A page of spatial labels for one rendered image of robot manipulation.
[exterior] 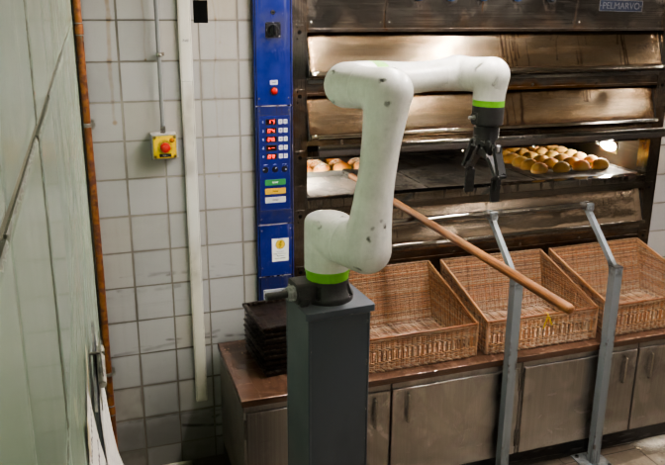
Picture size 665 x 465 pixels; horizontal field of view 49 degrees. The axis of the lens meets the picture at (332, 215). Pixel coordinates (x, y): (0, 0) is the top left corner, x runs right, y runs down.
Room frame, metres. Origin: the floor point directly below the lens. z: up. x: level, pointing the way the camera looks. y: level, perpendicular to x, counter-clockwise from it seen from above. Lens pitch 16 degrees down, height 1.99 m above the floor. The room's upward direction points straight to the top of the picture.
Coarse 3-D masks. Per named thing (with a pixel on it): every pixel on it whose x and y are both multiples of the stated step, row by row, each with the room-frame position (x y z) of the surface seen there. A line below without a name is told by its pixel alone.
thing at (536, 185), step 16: (592, 176) 3.59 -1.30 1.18; (608, 176) 3.59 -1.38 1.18; (624, 176) 3.61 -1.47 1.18; (640, 176) 3.64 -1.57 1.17; (400, 192) 3.23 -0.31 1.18; (416, 192) 3.24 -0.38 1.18; (432, 192) 3.27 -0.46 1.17; (448, 192) 3.29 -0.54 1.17; (464, 192) 3.32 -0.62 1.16; (480, 192) 3.35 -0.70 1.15; (512, 192) 3.40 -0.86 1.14
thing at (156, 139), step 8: (152, 136) 2.80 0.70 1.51; (160, 136) 2.81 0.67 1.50; (168, 136) 2.82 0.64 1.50; (176, 136) 2.83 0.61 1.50; (152, 144) 2.80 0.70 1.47; (160, 144) 2.81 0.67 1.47; (176, 144) 2.83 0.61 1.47; (152, 152) 2.80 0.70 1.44; (160, 152) 2.81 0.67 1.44; (168, 152) 2.82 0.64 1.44; (176, 152) 2.83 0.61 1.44
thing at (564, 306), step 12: (396, 204) 2.96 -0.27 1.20; (420, 216) 2.76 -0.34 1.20; (432, 228) 2.64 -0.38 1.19; (456, 240) 2.47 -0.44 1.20; (480, 252) 2.33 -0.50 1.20; (492, 264) 2.25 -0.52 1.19; (504, 264) 2.21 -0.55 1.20; (516, 276) 2.12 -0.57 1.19; (528, 288) 2.05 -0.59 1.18; (540, 288) 2.01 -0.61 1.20; (552, 300) 1.94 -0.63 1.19; (564, 300) 1.92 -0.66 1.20; (564, 312) 1.89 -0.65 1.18
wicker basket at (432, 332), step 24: (408, 264) 3.20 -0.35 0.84; (360, 288) 3.09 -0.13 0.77; (384, 288) 3.13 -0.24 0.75; (408, 288) 3.17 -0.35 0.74; (432, 288) 3.18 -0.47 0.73; (432, 312) 3.16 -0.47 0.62; (456, 312) 2.97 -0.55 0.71; (384, 336) 2.66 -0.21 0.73; (408, 336) 2.69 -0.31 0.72; (432, 336) 2.73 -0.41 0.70; (456, 336) 2.76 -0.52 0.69; (384, 360) 2.66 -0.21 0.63; (408, 360) 2.69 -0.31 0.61; (432, 360) 2.73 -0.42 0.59
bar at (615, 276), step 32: (416, 224) 2.83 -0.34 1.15; (608, 256) 2.94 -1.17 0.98; (512, 288) 2.74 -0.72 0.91; (608, 288) 2.90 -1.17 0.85; (512, 320) 2.72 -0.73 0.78; (608, 320) 2.88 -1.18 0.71; (512, 352) 2.73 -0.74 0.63; (608, 352) 2.88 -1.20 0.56; (512, 384) 2.73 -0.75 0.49; (608, 384) 2.89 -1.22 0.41; (512, 416) 2.74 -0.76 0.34
